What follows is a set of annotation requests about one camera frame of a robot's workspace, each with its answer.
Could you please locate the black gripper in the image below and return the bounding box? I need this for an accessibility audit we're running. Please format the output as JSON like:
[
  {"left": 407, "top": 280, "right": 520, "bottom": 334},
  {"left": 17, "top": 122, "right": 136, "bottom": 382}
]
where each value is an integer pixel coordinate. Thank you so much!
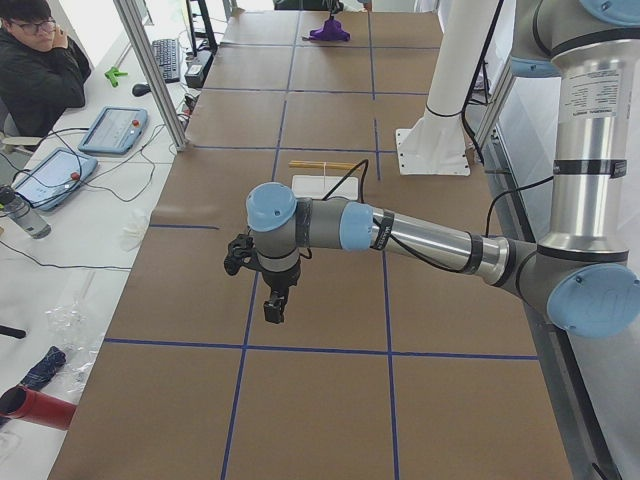
[
  {"left": 260, "top": 260, "right": 301, "bottom": 323},
  {"left": 324, "top": 0, "right": 344, "bottom": 15}
]

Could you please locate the purple microfiber towel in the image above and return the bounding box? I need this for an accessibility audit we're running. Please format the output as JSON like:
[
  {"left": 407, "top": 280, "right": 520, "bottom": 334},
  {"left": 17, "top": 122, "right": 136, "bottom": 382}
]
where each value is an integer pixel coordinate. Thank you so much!
[{"left": 303, "top": 17, "right": 351, "bottom": 42}]

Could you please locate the white rack base tray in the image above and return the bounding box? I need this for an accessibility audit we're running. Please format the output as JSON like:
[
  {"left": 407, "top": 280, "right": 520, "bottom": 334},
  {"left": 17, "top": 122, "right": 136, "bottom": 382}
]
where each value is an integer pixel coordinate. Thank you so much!
[{"left": 291, "top": 175, "right": 359, "bottom": 201}]

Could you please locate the wooden rack rod upper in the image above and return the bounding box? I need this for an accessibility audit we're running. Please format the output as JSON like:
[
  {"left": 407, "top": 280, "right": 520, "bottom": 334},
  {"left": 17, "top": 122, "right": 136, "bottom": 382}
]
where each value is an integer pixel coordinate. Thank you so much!
[{"left": 288, "top": 160, "right": 358, "bottom": 171}]

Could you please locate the black power strip box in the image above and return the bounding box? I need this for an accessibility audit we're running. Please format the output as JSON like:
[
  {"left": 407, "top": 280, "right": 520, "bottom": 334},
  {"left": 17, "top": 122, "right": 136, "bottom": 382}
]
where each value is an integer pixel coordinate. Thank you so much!
[{"left": 184, "top": 50, "right": 214, "bottom": 89}]

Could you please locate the white crumpled tissue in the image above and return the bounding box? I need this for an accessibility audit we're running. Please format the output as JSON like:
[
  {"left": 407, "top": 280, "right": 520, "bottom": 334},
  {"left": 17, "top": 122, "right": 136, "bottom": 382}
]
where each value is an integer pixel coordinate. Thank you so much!
[{"left": 120, "top": 209, "right": 149, "bottom": 251}]

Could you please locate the black keyboard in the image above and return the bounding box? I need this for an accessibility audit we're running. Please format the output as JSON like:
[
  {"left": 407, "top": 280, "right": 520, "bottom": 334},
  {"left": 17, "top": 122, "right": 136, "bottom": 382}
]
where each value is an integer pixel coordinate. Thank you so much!
[{"left": 151, "top": 38, "right": 181, "bottom": 83}]

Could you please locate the clear plastic wrap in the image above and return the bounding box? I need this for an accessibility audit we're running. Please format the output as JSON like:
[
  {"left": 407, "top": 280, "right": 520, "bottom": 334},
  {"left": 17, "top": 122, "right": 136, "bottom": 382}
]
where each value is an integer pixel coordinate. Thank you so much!
[{"left": 46, "top": 271, "right": 104, "bottom": 403}]

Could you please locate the black computer mouse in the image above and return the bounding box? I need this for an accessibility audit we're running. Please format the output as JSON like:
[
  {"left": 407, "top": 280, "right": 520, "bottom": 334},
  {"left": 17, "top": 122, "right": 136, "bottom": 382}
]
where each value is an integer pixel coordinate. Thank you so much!
[{"left": 131, "top": 84, "right": 151, "bottom": 97}]

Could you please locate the green clamp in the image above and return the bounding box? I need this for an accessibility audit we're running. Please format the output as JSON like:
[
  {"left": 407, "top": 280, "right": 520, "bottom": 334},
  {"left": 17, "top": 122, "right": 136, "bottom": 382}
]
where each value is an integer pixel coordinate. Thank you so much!
[{"left": 104, "top": 66, "right": 128, "bottom": 88}]

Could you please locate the blue teach pendant far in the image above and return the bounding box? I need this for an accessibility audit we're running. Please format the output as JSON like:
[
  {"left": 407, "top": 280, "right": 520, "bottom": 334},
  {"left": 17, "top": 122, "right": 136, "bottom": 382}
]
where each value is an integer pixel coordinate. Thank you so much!
[{"left": 78, "top": 106, "right": 148, "bottom": 155}]

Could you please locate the blue teach pendant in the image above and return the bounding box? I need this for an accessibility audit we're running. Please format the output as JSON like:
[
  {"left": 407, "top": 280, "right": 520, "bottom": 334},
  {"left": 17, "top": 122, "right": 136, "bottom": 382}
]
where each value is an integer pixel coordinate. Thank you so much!
[
  {"left": 78, "top": 106, "right": 148, "bottom": 155},
  {"left": 13, "top": 148, "right": 98, "bottom": 211}
]

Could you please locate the dark blue folded umbrella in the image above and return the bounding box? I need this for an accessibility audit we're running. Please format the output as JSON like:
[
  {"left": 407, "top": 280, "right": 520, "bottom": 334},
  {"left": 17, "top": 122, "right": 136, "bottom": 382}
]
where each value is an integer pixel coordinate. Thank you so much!
[{"left": 20, "top": 346, "right": 66, "bottom": 391}]

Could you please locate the blue teach pendant near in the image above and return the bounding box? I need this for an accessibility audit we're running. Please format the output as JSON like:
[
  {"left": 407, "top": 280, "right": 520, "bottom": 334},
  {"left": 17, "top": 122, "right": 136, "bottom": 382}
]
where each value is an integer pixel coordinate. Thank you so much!
[{"left": 13, "top": 148, "right": 98, "bottom": 211}]

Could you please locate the red cylinder tube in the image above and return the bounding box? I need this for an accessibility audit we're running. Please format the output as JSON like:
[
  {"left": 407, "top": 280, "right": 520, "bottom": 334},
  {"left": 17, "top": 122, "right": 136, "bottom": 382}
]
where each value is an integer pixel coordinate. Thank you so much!
[{"left": 1, "top": 385, "right": 76, "bottom": 431}]

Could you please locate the clear water bottle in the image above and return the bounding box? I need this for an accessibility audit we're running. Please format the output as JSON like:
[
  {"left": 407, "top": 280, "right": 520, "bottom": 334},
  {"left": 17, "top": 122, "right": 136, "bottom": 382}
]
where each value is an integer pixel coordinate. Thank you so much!
[{"left": 0, "top": 185, "right": 51, "bottom": 239}]

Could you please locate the seated person in black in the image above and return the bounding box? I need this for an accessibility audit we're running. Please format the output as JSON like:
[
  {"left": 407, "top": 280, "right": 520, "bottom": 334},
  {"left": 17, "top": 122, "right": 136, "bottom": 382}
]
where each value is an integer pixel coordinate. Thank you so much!
[{"left": 1, "top": 1, "right": 91, "bottom": 137}]

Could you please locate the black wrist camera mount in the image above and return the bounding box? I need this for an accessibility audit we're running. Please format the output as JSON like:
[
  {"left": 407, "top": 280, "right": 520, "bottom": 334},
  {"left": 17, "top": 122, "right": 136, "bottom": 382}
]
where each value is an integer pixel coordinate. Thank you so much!
[{"left": 224, "top": 234, "right": 260, "bottom": 276}]

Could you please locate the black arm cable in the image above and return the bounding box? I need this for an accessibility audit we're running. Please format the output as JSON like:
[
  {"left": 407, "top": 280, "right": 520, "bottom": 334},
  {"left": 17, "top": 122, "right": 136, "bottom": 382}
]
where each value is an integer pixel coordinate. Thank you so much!
[{"left": 297, "top": 159, "right": 556, "bottom": 274}]

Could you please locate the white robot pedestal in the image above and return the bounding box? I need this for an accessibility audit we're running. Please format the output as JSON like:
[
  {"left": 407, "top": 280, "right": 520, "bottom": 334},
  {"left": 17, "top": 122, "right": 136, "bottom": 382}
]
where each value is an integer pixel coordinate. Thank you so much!
[{"left": 395, "top": 1, "right": 509, "bottom": 176}]

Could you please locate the aluminium frame post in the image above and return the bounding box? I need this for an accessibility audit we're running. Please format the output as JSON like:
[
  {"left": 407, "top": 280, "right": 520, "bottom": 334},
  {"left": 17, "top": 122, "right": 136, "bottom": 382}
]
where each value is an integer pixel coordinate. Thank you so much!
[{"left": 113, "top": 0, "right": 187, "bottom": 152}]

